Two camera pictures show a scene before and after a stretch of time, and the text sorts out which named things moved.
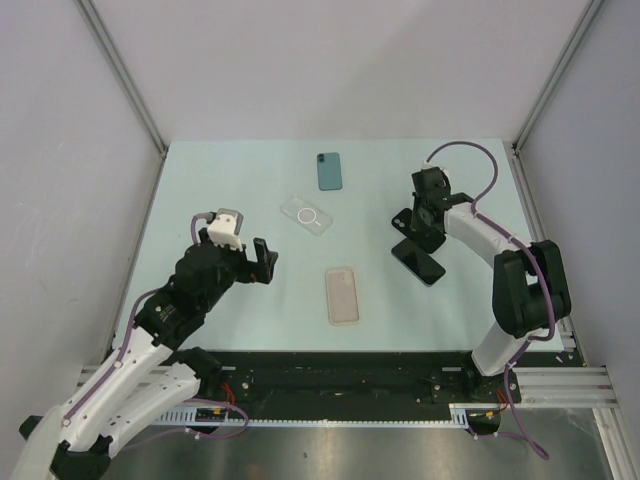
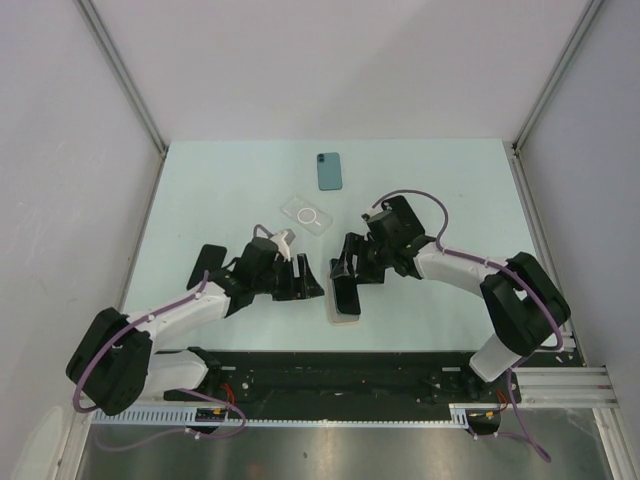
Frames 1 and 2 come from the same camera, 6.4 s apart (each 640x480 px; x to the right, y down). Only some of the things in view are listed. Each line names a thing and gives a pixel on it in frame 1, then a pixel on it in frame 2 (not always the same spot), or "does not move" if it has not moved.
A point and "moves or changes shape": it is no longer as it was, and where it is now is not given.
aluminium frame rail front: [566, 387] does not move
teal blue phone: [329, 171] does not move
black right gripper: [417, 224] -> [355, 245]
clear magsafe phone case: [307, 214] does not move
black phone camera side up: [429, 241] moves or changes shape
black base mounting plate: [255, 382] does not move
